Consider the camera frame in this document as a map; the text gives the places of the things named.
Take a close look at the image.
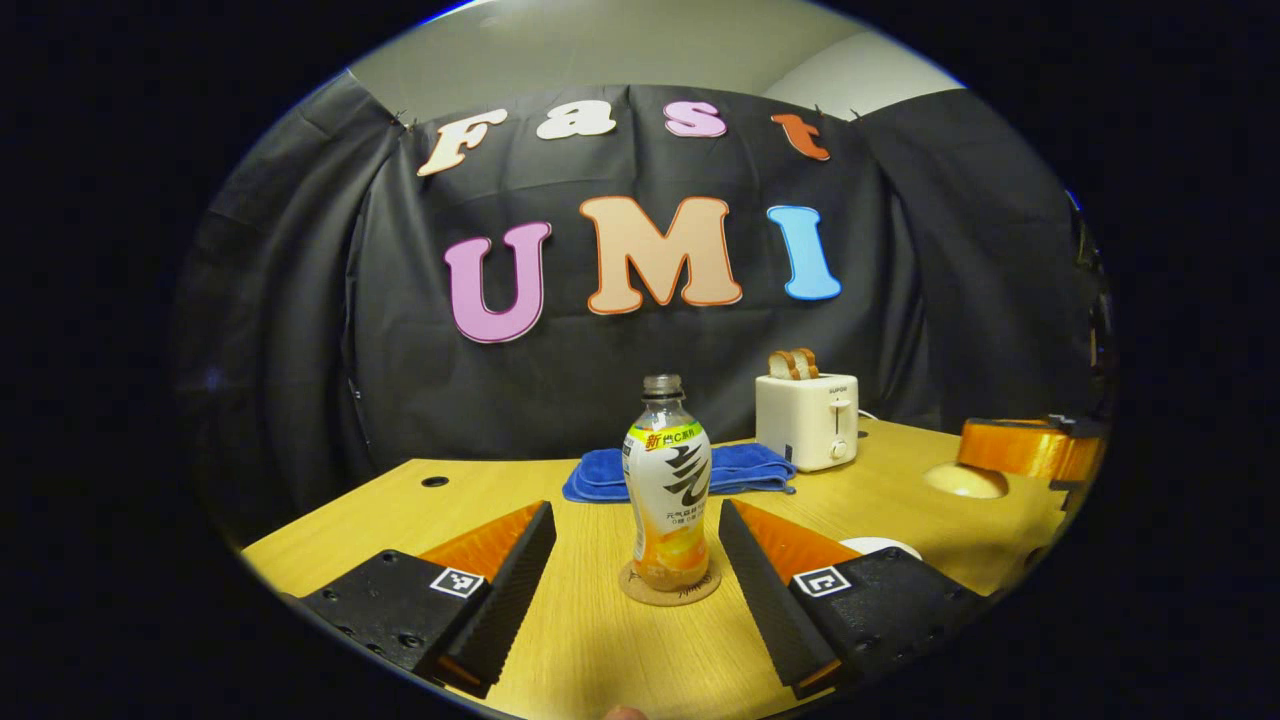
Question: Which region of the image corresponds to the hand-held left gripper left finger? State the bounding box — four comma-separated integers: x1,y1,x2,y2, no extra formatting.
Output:
300,500,558,699

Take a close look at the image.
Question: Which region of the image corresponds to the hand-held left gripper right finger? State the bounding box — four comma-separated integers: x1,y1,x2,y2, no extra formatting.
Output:
718,498,991,701

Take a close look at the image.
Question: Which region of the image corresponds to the white teacup lid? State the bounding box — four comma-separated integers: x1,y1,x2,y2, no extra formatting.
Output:
922,462,1010,500

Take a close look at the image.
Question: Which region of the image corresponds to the round wooden coaster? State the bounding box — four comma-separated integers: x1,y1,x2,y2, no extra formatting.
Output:
618,560,723,607

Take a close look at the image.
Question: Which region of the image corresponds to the white teacup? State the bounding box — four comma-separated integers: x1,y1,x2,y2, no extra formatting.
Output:
838,537,923,561

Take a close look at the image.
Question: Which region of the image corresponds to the clear water bottle white label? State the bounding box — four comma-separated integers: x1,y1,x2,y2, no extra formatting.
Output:
622,374,714,593

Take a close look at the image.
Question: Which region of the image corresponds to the blue folded towel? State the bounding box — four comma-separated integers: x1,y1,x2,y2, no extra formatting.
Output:
562,443,798,504

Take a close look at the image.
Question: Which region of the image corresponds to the cream toaster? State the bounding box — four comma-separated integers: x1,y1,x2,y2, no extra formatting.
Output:
755,373,861,473

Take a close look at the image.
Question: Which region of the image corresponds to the black backdrop cloth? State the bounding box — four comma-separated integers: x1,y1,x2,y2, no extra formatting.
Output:
175,72,1111,546

